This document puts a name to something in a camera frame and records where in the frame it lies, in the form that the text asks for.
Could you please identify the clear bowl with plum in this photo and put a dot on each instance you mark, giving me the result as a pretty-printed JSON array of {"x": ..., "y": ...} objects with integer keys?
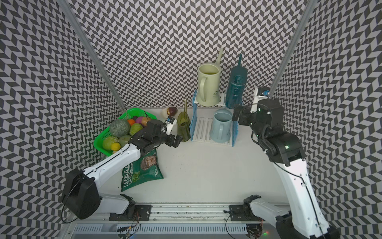
[{"x": 169, "y": 111}]

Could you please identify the teal transparent watering can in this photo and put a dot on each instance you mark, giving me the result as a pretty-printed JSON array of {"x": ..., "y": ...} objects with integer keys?
[{"x": 237, "y": 83}]

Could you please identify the light green cabbage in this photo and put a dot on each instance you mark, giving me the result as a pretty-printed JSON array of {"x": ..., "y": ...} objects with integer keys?
[{"x": 135, "y": 128}]

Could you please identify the dark green melon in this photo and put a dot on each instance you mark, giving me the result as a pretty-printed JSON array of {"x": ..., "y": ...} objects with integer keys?
[{"x": 119, "y": 128}]

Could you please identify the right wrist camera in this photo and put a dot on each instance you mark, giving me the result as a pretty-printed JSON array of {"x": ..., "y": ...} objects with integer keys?
[{"x": 260, "y": 93}]

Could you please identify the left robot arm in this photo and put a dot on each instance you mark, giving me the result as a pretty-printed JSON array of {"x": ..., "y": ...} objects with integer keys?
[{"x": 81, "y": 193}]

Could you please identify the cream watering can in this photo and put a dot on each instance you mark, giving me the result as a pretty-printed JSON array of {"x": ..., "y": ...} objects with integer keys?
[{"x": 209, "y": 82}]

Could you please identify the pale green squash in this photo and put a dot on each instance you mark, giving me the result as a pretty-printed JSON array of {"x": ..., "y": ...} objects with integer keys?
[{"x": 108, "y": 141}]

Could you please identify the blue white slatted shelf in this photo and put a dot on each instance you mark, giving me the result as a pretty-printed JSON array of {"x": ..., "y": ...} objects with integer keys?
[{"x": 201, "y": 127}]

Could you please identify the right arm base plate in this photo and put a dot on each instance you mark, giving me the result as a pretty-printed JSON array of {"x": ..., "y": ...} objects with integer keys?
[{"x": 240, "y": 213}]

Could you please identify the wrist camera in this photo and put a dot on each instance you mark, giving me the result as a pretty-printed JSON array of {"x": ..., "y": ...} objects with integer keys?
[
  {"x": 260, "y": 93},
  {"x": 170, "y": 122}
]

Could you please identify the green apple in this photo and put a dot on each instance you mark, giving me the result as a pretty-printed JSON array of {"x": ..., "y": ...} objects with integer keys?
[{"x": 124, "y": 140}]

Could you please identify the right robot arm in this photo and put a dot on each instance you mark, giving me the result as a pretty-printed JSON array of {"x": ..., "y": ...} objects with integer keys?
[{"x": 284, "y": 150}]

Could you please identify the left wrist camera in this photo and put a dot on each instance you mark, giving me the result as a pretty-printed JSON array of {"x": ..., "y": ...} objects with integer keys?
[{"x": 170, "y": 122}]

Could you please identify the orange carrot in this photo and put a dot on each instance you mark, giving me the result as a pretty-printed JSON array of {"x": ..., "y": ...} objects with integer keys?
[{"x": 131, "y": 122}]

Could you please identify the olive transparent watering can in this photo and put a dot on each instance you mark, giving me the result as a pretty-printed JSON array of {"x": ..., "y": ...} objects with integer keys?
[{"x": 184, "y": 123}]

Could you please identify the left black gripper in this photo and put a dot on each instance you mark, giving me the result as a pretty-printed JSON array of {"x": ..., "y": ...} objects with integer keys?
[{"x": 177, "y": 142}]

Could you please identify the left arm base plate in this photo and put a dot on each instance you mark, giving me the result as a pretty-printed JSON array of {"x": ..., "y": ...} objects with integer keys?
[{"x": 138, "y": 212}]

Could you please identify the brown potato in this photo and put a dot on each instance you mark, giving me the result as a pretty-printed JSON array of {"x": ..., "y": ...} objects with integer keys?
[{"x": 144, "y": 121}]

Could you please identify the light blue watering can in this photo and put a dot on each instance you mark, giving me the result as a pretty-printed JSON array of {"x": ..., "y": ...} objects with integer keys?
[{"x": 221, "y": 126}]

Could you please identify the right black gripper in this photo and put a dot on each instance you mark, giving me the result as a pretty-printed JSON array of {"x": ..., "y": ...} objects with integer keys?
[{"x": 245, "y": 111}]

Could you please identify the yellow lemon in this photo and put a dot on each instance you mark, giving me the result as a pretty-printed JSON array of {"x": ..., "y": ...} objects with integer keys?
[{"x": 115, "y": 146}]

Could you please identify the green chips bag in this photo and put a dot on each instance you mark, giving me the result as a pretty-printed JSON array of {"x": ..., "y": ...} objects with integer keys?
[{"x": 143, "y": 170}]

